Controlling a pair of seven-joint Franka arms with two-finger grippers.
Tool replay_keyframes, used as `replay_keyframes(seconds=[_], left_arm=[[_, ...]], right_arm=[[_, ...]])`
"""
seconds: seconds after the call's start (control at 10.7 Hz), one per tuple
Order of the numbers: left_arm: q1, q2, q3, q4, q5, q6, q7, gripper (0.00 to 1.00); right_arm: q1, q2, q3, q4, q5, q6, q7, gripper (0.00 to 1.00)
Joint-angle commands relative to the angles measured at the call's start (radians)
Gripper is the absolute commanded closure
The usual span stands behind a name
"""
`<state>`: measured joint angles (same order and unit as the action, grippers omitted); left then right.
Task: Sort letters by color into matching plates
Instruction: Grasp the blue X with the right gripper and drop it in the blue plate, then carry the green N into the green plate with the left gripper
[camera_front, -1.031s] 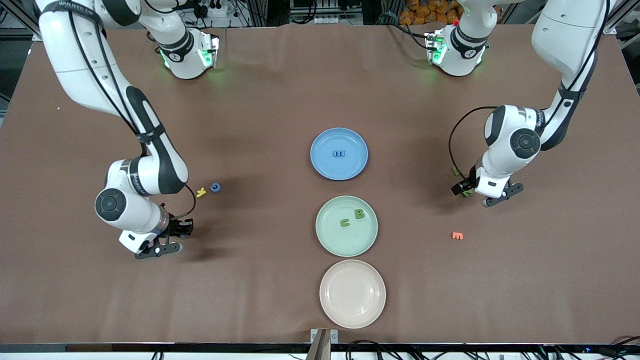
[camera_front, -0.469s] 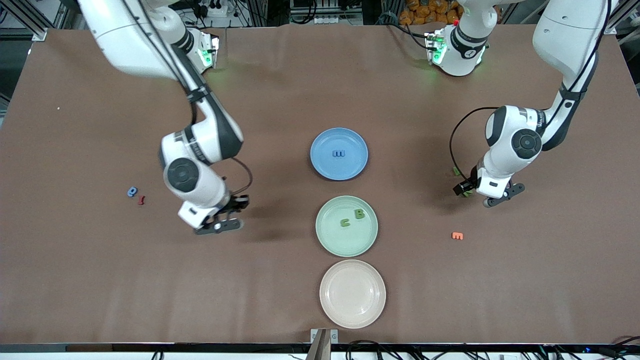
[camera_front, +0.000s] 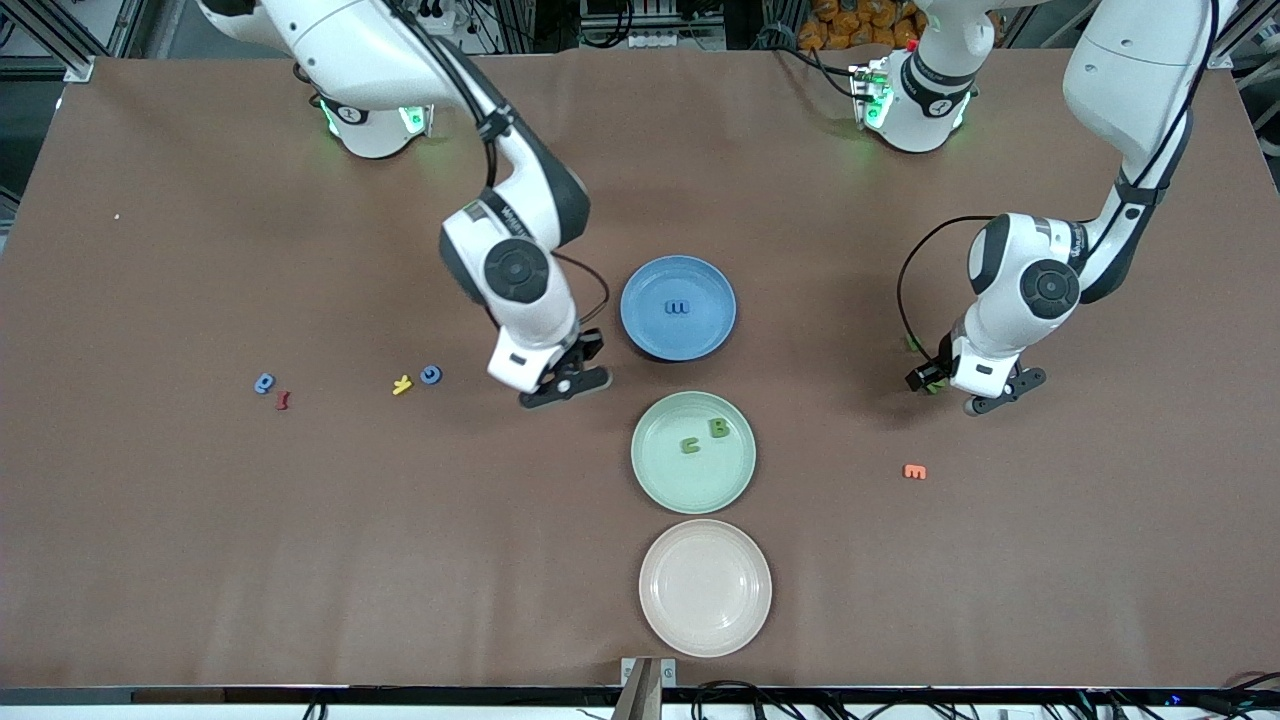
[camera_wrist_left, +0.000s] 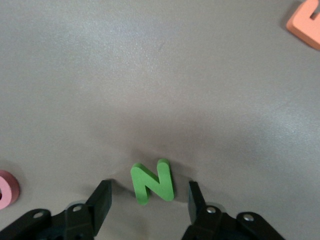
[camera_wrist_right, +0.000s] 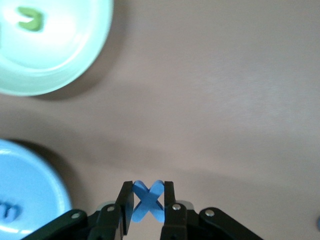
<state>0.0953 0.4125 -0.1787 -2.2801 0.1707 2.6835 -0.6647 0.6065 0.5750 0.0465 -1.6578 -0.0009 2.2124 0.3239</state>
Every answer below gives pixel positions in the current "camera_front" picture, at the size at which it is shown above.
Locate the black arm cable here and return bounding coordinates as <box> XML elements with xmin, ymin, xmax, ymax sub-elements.
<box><xmin>385</xmin><ymin>0</ymin><xmax>611</xmax><ymax>331</ymax></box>
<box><xmin>897</xmin><ymin>0</ymin><xmax>1226</xmax><ymax>371</ymax></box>

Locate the metal camera post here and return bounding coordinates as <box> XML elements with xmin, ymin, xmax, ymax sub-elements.
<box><xmin>620</xmin><ymin>655</ymin><xmax>677</xmax><ymax>720</ymax></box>

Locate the green plate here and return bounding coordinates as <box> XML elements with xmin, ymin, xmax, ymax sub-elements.
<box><xmin>630</xmin><ymin>390</ymin><xmax>758</xmax><ymax>516</ymax></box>

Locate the blue plate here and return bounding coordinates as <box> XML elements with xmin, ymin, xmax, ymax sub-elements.
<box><xmin>620</xmin><ymin>255</ymin><xmax>738</xmax><ymax>363</ymax></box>

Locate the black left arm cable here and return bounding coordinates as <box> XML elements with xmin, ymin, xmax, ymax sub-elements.
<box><xmin>897</xmin><ymin>0</ymin><xmax>1226</xmax><ymax>371</ymax></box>

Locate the bag of orange items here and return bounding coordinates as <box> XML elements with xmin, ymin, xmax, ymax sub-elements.
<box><xmin>798</xmin><ymin>0</ymin><xmax>927</xmax><ymax>53</ymax></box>

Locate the long white power strip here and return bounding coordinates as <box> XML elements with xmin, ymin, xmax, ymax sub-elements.
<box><xmin>628</xmin><ymin>30</ymin><xmax>727</xmax><ymax>52</ymax></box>

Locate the beige plate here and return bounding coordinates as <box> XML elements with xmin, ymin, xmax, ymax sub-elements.
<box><xmin>638</xmin><ymin>518</ymin><xmax>774</xmax><ymax>659</ymax></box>

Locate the brown table cover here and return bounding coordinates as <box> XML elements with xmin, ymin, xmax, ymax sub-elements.
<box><xmin>0</xmin><ymin>45</ymin><xmax>1280</xmax><ymax>691</ymax></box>

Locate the black floor cable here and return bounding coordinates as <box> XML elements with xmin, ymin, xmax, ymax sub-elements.
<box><xmin>688</xmin><ymin>680</ymin><xmax>803</xmax><ymax>720</ymax></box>
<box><xmin>1185</xmin><ymin>670</ymin><xmax>1280</xmax><ymax>719</ymax></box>

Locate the white power strip with plugs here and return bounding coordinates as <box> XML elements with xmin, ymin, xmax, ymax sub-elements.
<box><xmin>405</xmin><ymin>0</ymin><xmax>457</xmax><ymax>37</ymax></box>

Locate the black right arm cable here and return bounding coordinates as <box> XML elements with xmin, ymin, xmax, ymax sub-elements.
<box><xmin>385</xmin><ymin>0</ymin><xmax>611</xmax><ymax>331</ymax></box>

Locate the aluminium frame profile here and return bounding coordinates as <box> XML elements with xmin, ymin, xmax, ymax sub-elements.
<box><xmin>10</xmin><ymin>0</ymin><xmax>97</xmax><ymax>84</ymax></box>
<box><xmin>1205</xmin><ymin>0</ymin><xmax>1280</xmax><ymax>73</ymax></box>

